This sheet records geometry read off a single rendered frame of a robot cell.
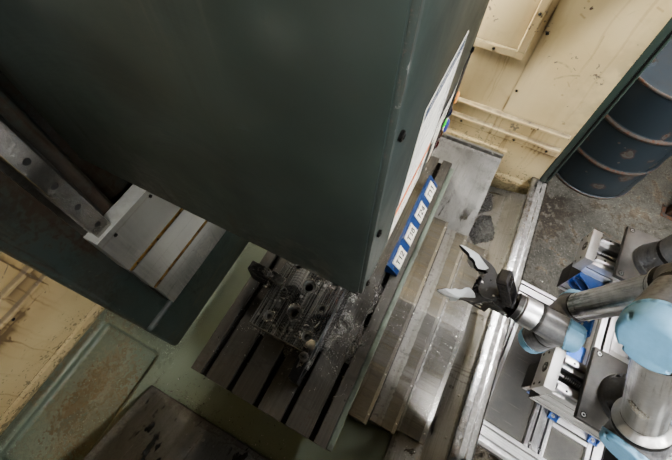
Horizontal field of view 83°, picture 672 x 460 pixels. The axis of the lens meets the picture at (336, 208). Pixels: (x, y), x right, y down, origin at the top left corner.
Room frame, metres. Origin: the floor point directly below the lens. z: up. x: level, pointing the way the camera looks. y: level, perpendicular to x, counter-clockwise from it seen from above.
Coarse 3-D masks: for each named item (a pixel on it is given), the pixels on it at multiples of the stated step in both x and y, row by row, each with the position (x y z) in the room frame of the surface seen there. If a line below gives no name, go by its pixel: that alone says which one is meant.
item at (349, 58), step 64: (0, 0) 0.41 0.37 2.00; (64, 0) 0.35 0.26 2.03; (128, 0) 0.31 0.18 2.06; (192, 0) 0.28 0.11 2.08; (256, 0) 0.25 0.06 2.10; (320, 0) 0.23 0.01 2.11; (384, 0) 0.21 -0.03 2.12; (448, 0) 0.27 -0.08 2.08; (0, 64) 0.48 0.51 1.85; (64, 64) 0.39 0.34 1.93; (128, 64) 0.33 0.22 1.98; (192, 64) 0.29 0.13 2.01; (256, 64) 0.25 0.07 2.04; (320, 64) 0.23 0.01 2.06; (384, 64) 0.21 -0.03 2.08; (448, 64) 0.37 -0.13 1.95; (64, 128) 0.46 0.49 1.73; (128, 128) 0.37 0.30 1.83; (192, 128) 0.31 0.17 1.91; (256, 128) 0.26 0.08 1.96; (320, 128) 0.23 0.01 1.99; (384, 128) 0.21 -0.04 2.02; (192, 192) 0.34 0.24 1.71; (256, 192) 0.27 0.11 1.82; (320, 192) 0.23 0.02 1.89; (384, 192) 0.21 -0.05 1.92; (320, 256) 0.23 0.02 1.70
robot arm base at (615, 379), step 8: (608, 376) 0.15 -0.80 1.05; (616, 376) 0.15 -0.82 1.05; (624, 376) 0.15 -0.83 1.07; (600, 384) 0.13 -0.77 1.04; (608, 384) 0.13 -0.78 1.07; (616, 384) 0.12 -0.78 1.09; (624, 384) 0.12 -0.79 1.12; (600, 392) 0.11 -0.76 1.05; (608, 392) 0.11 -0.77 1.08; (616, 392) 0.10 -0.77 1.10; (600, 400) 0.09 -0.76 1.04; (608, 400) 0.09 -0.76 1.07; (608, 408) 0.07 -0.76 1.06; (608, 416) 0.05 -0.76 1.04
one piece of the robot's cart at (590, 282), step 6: (576, 276) 0.52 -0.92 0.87; (582, 276) 0.51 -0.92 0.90; (588, 276) 0.51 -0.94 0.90; (570, 282) 0.52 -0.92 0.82; (576, 282) 0.50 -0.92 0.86; (582, 282) 0.50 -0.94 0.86; (588, 282) 0.49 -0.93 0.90; (594, 282) 0.49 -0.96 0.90; (600, 282) 0.49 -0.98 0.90; (576, 288) 0.49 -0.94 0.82; (582, 288) 0.48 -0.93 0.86; (588, 288) 0.47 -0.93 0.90
